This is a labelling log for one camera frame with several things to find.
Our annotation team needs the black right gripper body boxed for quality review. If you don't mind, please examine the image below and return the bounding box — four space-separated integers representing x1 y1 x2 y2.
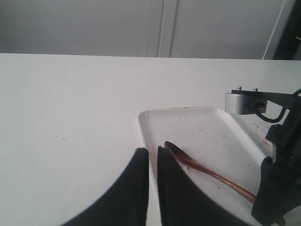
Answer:
266 94 301 169

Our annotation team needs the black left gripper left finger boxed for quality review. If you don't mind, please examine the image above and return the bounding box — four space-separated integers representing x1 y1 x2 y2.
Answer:
64 148 149 226

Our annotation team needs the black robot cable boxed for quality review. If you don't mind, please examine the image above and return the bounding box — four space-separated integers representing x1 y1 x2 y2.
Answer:
255 88 301 123

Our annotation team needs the brown wooden spoon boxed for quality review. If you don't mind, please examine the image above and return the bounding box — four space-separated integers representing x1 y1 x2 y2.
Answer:
164 140 286 226

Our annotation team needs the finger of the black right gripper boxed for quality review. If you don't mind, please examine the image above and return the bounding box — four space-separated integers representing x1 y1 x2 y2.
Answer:
251 157 301 226

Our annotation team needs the white rectangular plastic tray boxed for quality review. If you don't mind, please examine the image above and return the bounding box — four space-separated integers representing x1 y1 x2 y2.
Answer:
136 106 273 218

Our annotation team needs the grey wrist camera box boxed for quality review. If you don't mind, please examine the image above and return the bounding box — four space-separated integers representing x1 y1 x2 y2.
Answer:
225 86 294 115

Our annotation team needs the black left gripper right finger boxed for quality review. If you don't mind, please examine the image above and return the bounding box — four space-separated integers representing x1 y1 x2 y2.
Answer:
157 146 259 226

